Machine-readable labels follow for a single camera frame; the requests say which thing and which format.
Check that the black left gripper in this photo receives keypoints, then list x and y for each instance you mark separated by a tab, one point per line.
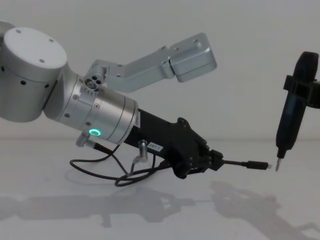
172	142

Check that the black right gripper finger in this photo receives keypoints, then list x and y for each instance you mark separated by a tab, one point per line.
303	85

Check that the black electric screwdriver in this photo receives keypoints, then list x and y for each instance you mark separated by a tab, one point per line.
291	120

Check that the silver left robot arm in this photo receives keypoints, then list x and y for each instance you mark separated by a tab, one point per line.
30	75

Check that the white table cloth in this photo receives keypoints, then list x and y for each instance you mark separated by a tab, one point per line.
160	215

